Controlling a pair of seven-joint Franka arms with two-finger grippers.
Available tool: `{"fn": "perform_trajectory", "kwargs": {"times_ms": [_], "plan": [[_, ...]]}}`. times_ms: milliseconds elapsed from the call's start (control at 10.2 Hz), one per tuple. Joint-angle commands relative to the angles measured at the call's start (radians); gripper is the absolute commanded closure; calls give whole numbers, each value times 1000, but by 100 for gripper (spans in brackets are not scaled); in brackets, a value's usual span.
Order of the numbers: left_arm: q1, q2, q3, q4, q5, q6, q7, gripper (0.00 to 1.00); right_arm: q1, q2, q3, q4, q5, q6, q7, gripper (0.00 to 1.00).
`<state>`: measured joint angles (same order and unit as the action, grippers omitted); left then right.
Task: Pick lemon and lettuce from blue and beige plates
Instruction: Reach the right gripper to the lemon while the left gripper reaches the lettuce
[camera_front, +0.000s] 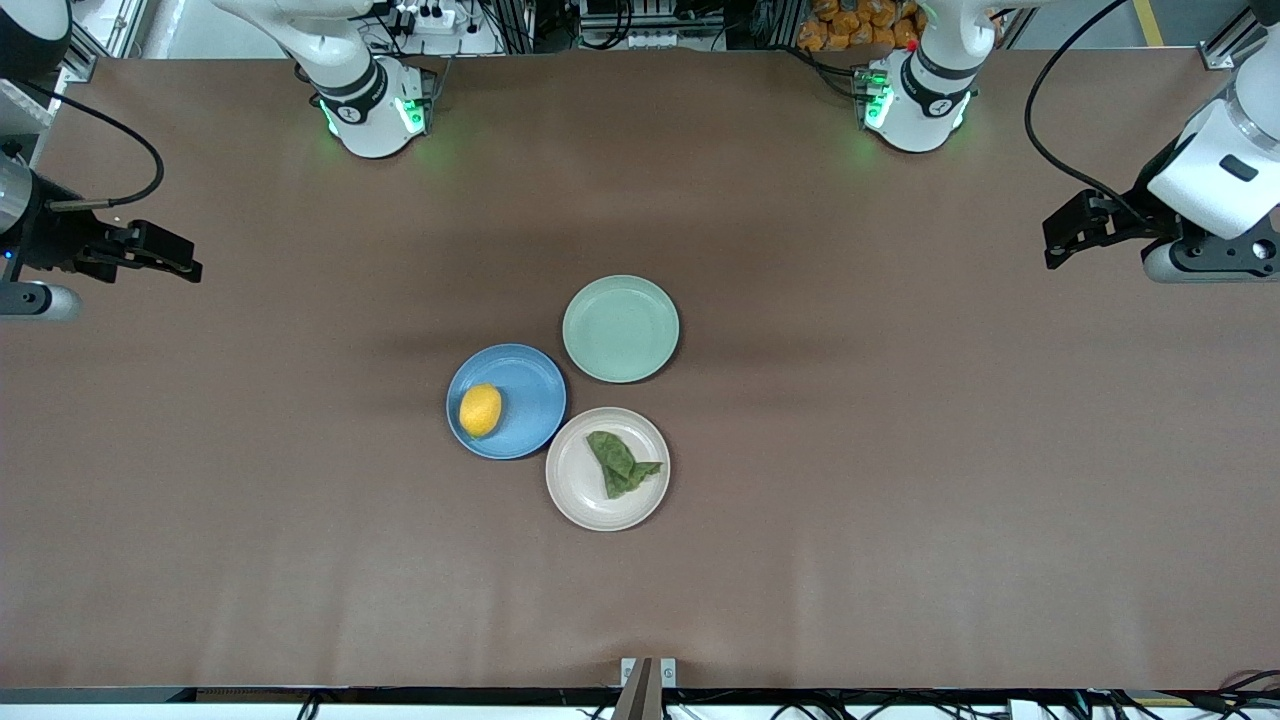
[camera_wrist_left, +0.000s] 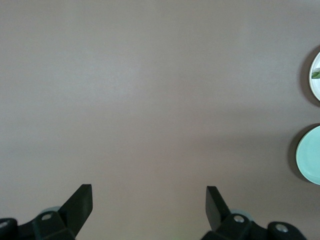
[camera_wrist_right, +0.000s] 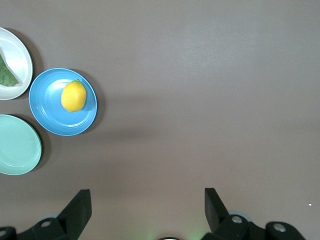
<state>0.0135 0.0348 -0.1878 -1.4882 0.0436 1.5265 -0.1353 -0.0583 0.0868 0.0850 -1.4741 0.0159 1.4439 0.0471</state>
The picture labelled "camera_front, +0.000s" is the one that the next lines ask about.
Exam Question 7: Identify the yellow lemon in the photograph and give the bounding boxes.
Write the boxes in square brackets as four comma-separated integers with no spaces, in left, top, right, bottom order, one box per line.
[458,383,503,439]

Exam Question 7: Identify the green lettuce leaf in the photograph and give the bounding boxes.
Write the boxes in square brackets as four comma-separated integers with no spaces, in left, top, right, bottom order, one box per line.
[586,430,665,500]

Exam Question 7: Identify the bag of orange items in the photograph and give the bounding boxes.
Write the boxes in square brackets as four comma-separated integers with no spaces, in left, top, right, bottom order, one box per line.
[797,0,926,53]

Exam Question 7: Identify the white power strip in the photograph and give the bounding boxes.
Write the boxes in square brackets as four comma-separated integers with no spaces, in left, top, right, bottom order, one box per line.
[393,0,458,32]

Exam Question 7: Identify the blue plate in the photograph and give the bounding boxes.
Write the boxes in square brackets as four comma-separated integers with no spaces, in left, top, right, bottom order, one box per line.
[446,343,568,461]

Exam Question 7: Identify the pale green plate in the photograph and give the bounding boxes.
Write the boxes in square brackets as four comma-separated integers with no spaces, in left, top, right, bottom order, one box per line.
[562,274,681,384]

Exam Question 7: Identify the equipment rack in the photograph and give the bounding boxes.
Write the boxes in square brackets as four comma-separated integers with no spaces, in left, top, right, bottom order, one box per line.
[578,0,723,51]

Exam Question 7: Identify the beige plate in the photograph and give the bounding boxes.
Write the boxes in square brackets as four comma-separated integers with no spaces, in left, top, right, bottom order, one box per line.
[545,406,672,532]

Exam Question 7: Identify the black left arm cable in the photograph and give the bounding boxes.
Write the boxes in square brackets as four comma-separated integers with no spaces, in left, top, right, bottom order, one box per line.
[1023,0,1153,229]

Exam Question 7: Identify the aluminium frame profile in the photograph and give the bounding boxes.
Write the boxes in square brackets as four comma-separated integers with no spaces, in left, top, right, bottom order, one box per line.
[1200,0,1266,72]
[60,0,153,83]

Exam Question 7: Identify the silver metal bracket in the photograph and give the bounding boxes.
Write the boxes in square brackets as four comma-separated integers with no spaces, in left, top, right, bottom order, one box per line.
[620,657,678,690]

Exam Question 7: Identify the brown mounting post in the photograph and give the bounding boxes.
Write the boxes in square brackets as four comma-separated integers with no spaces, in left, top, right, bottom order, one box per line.
[611,657,657,720]

